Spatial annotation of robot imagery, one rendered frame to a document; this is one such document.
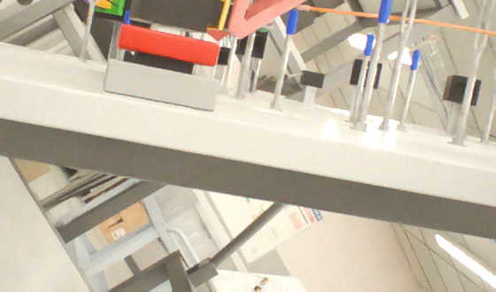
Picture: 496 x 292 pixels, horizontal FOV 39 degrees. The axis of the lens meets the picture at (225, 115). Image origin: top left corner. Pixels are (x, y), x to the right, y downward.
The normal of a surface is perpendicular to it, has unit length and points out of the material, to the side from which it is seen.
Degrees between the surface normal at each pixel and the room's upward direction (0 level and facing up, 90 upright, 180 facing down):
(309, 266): 90
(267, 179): 90
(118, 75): 90
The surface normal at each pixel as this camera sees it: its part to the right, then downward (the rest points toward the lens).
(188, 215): 0.18, 0.32
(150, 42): 0.17, 0.09
